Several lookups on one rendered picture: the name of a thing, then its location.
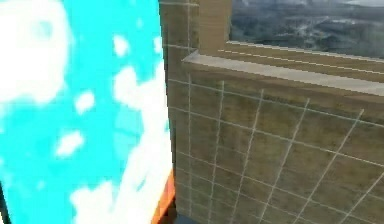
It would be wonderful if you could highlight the orange wooden tub edge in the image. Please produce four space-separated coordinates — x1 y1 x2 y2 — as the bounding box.
150 169 177 224

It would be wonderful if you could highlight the tan framed window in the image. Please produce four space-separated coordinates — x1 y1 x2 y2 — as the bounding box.
181 0 384 98

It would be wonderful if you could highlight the cyan and white curtain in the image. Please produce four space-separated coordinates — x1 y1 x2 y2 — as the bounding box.
0 0 173 224

